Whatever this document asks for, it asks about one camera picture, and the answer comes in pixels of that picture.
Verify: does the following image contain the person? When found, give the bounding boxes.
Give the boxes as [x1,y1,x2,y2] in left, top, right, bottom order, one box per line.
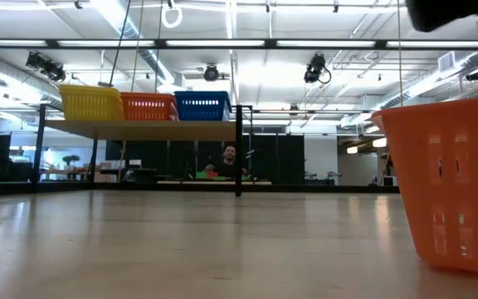
[205,144,248,180]

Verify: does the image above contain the round black hanging camera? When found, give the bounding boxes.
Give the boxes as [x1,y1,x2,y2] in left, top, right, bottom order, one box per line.
[202,63,221,82]

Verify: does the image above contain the black partition panels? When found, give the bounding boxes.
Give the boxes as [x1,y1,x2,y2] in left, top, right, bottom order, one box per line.
[105,133,305,184]

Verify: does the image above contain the thin black hanging cord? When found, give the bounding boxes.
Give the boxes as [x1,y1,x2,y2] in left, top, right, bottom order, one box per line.
[108,0,133,88]

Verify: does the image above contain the white LED light bar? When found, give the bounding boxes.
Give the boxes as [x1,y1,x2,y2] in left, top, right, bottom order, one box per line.
[165,39,266,47]
[56,39,157,47]
[0,39,48,47]
[276,39,377,47]
[386,39,478,47]

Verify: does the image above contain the wooden shelf with black legs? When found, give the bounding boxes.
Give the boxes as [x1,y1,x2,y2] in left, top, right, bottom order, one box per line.
[31,103,253,197]

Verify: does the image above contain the yellow hanging power cord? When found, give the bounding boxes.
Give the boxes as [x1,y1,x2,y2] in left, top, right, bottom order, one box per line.
[395,0,405,110]

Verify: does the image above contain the yellow plastic basket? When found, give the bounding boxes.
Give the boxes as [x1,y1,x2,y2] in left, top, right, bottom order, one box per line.
[58,84,125,122]

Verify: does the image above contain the black aluminium rig frame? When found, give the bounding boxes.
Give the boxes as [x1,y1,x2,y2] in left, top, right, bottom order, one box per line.
[0,38,478,197]

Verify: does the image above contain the white cable loop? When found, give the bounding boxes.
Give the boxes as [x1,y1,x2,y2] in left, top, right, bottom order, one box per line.
[160,0,183,30]

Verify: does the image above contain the blue plastic basket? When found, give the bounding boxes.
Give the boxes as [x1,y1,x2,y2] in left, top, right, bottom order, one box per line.
[173,91,232,122]

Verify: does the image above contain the white air vent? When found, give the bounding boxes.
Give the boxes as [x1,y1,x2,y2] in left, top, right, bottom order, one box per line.
[437,51,456,74]

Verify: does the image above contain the orange plastic basket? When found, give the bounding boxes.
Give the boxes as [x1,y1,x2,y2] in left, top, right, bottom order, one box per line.
[370,94,478,278]
[119,91,180,122]

